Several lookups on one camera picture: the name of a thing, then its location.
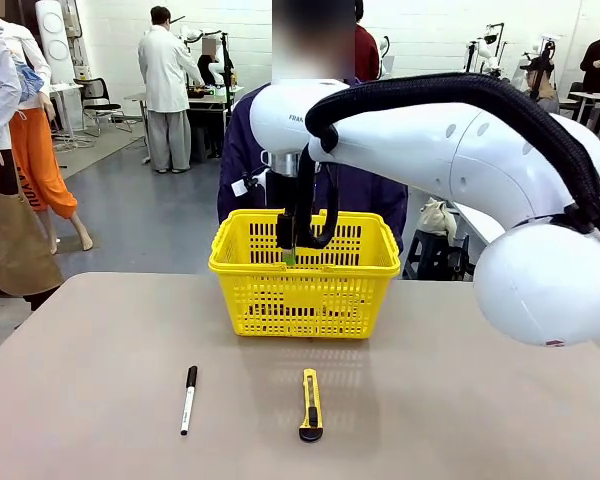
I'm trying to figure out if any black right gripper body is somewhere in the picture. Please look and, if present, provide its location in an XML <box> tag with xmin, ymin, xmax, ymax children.
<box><xmin>274</xmin><ymin>212</ymin><xmax>297</xmax><ymax>251</ymax></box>

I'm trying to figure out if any yellow plastic shopping basket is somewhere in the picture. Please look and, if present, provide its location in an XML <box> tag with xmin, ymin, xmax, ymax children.
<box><xmin>208</xmin><ymin>208</ymin><xmax>402</xmax><ymax>340</ymax></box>

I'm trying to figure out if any person in dark purple jacket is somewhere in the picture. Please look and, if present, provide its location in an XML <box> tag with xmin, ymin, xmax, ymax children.
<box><xmin>216</xmin><ymin>0</ymin><xmax>410</xmax><ymax>256</ymax></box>

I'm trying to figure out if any seated person in dark clothes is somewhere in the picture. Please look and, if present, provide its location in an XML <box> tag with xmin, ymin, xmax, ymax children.
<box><xmin>195</xmin><ymin>37</ymin><xmax>226</xmax><ymax>89</ymax></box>

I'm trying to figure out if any person in red top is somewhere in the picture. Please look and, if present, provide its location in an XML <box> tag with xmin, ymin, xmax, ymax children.
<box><xmin>353</xmin><ymin>0</ymin><xmax>381</xmax><ymax>82</ymax></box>

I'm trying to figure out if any person in white lab coat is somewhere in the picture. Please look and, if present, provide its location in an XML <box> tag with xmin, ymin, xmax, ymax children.
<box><xmin>137</xmin><ymin>5</ymin><xmax>205</xmax><ymax>175</ymax></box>

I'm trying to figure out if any person with dark cap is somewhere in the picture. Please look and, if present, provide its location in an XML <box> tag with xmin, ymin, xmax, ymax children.
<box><xmin>519</xmin><ymin>54</ymin><xmax>561</xmax><ymax>114</ymax></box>

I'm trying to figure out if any person in black clothes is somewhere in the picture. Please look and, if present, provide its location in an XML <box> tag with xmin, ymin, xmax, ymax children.
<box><xmin>579</xmin><ymin>18</ymin><xmax>600</xmax><ymax>126</ymax></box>

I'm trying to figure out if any black stool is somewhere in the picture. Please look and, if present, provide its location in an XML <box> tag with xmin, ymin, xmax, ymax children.
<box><xmin>402</xmin><ymin>227</ymin><xmax>476</xmax><ymax>282</ymax></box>

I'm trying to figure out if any yellow utility knife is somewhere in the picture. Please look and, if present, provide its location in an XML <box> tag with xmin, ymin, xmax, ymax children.
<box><xmin>298</xmin><ymin>368</ymin><xmax>325</xmax><ymax>443</ymax></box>

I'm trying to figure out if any beige cloth bag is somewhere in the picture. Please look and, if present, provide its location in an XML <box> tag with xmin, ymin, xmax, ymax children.
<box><xmin>418</xmin><ymin>197</ymin><xmax>459</xmax><ymax>239</ymax></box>

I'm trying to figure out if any grey work table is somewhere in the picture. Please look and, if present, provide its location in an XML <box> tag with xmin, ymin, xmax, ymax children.
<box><xmin>124</xmin><ymin>84</ymin><xmax>246</xmax><ymax>164</ymax></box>

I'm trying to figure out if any white marker with black cap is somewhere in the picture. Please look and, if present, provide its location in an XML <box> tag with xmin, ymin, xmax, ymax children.
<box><xmin>179</xmin><ymin>365</ymin><xmax>199</xmax><ymax>437</ymax></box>

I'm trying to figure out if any white table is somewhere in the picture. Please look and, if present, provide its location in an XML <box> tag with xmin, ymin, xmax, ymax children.
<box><xmin>449</xmin><ymin>199</ymin><xmax>506</xmax><ymax>246</ymax></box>

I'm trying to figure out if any black office chair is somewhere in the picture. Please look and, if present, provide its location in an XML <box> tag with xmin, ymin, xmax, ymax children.
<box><xmin>72</xmin><ymin>77</ymin><xmax>133</xmax><ymax>137</ymax></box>

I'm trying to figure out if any mannequin in orange pants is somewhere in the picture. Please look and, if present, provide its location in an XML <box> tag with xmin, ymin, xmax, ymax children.
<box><xmin>0</xmin><ymin>19</ymin><xmax>95</xmax><ymax>254</ymax></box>

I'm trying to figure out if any mannequin with brown apron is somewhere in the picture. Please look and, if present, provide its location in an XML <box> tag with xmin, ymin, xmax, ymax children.
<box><xmin>0</xmin><ymin>0</ymin><xmax>65</xmax><ymax>311</ymax></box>

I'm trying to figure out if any tall white appliance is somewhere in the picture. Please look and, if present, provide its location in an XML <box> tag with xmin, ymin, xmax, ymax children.
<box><xmin>34</xmin><ymin>0</ymin><xmax>89</xmax><ymax>84</ymax></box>

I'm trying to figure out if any black corrugated cable conduit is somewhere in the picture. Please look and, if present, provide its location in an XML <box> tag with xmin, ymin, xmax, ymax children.
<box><xmin>285</xmin><ymin>71</ymin><xmax>600</xmax><ymax>251</ymax></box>

